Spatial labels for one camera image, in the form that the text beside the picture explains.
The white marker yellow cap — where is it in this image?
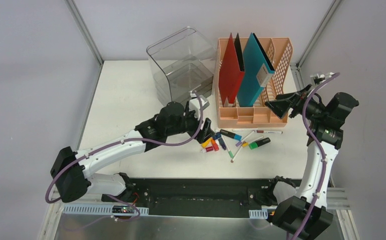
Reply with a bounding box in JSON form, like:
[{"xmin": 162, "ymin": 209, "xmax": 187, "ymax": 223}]
[{"xmin": 241, "ymin": 136, "xmax": 264, "ymax": 147}]

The black highlighter blue cap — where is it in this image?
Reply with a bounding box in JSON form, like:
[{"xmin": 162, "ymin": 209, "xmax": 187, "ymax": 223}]
[{"xmin": 219, "ymin": 129, "xmax": 242, "ymax": 141}]

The white pen red cap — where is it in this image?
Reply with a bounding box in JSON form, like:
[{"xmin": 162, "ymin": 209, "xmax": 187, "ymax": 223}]
[{"xmin": 256, "ymin": 130, "xmax": 283, "ymax": 134}]

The clear grey drawer organizer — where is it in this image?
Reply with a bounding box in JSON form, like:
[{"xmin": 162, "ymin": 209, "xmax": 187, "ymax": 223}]
[{"xmin": 146, "ymin": 26, "xmax": 216, "ymax": 106}]

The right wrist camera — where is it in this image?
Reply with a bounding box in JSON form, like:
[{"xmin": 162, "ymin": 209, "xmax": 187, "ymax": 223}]
[{"xmin": 310, "ymin": 72, "xmax": 333, "ymax": 86}]

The black highlighter green cap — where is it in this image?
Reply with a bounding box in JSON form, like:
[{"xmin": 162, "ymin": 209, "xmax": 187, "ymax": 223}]
[{"xmin": 248, "ymin": 137, "xmax": 271, "ymax": 150}]

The red white short marker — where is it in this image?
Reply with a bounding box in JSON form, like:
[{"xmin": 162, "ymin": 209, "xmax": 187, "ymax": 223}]
[{"xmin": 200, "ymin": 146, "xmax": 214, "ymax": 153}]

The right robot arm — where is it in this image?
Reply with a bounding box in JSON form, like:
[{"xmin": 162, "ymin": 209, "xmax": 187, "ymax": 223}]
[{"xmin": 264, "ymin": 85, "xmax": 359, "ymax": 240}]

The orange red marker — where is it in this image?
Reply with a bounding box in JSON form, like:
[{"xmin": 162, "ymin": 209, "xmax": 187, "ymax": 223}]
[{"xmin": 211, "ymin": 138, "xmax": 219, "ymax": 152}]

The peach plastic file rack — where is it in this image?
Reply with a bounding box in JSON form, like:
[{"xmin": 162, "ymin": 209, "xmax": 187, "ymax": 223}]
[{"xmin": 213, "ymin": 37, "xmax": 296, "ymax": 129}]

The white marker green tip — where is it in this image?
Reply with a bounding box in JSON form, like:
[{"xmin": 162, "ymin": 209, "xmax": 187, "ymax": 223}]
[{"xmin": 221, "ymin": 135, "xmax": 234, "ymax": 159}]

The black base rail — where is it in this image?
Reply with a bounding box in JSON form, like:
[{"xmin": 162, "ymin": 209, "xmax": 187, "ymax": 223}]
[{"xmin": 118, "ymin": 178, "xmax": 276, "ymax": 218}]

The red folder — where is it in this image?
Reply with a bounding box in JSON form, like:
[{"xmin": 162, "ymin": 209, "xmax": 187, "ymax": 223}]
[{"xmin": 218, "ymin": 34, "xmax": 245, "ymax": 107}]

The thin white pen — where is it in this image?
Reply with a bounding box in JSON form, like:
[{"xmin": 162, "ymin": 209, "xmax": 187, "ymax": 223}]
[{"xmin": 232, "ymin": 128, "xmax": 257, "ymax": 132}]

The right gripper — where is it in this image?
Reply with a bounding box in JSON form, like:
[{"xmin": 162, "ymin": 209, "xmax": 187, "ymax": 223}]
[{"xmin": 265, "ymin": 84, "xmax": 327, "ymax": 122}]

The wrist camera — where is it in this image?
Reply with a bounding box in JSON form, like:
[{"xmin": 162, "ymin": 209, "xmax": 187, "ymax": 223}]
[
  {"xmin": 188, "ymin": 95, "xmax": 210, "ymax": 113},
  {"xmin": 310, "ymin": 72, "xmax": 333, "ymax": 86}
]

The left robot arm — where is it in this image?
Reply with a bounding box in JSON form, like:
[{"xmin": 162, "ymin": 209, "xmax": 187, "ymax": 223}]
[{"xmin": 50, "ymin": 96, "xmax": 214, "ymax": 203}]

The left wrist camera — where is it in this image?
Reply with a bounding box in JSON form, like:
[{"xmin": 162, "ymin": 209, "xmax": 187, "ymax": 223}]
[{"xmin": 188, "ymin": 95, "xmax": 210, "ymax": 113}]

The teal blue folder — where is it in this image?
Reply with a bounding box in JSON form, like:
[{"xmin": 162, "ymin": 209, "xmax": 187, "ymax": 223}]
[{"xmin": 237, "ymin": 32, "xmax": 275, "ymax": 107}]

